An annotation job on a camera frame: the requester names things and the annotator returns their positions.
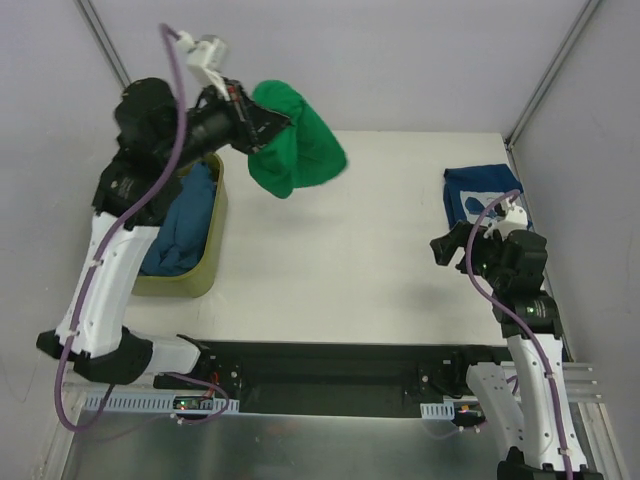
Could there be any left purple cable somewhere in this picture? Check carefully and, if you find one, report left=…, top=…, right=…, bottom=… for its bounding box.
left=52, top=22, right=239, bottom=442

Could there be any olive green plastic bin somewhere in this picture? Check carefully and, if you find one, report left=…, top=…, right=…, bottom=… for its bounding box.
left=133, top=154, right=228, bottom=298

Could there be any folded navy printed t shirt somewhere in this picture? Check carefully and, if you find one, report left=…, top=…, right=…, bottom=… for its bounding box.
left=443, top=164, right=524, bottom=229

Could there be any left frame post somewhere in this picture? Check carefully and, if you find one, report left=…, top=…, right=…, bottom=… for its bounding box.
left=74, top=0, right=162, bottom=148

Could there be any aluminium extrusion rail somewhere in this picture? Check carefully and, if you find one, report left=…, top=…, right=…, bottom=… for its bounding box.
left=61, top=363, right=604, bottom=411

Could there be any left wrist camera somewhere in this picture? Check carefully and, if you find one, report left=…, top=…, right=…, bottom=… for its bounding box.
left=176, top=31, right=228, bottom=86

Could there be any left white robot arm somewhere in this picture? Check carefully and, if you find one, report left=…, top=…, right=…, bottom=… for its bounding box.
left=36, top=77, right=291, bottom=389

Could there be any frame post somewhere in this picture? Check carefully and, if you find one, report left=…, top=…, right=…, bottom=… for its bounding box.
left=504, top=0, right=603, bottom=152
left=74, top=0, right=162, bottom=148

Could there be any teal blue t shirt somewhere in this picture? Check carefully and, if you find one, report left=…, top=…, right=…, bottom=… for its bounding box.
left=139, top=162, right=217, bottom=277

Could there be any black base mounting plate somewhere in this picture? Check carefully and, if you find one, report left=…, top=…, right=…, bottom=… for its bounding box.
left=195, top=341, right=511, bottom=418

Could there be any left slotted cable duct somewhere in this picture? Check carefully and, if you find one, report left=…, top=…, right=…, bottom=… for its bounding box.
left=104, top=393, right=240, bottom=415

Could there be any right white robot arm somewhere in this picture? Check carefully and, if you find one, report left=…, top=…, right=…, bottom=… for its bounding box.
left=430, top=222, right=603, bottom=479

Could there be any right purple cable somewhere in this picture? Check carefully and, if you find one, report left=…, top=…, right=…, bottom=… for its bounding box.
left=422, top=189, right=571, bottom=480

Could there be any green t shirt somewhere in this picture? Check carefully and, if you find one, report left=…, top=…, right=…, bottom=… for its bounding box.
left=247, top=80, right=348, bottom=199

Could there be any slotted cable duct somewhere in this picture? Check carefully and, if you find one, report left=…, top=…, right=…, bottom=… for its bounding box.
left=420, top=401, right=456, bottom=421
left=104, top=393, right=240, bottom=415

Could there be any right slotted cable duct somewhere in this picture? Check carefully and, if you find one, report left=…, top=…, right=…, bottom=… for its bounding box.
left=420, top=401, right=456, bottom=421

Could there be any purple cable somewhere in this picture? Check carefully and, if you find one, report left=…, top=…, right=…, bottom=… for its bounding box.
left=52, top=22, right=239, bottom=442
left=422, top=189, right=571, bottom=480

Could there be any right frame post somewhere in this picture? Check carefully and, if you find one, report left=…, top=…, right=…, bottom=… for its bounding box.
left=504, top=0, right=603, bottom=152

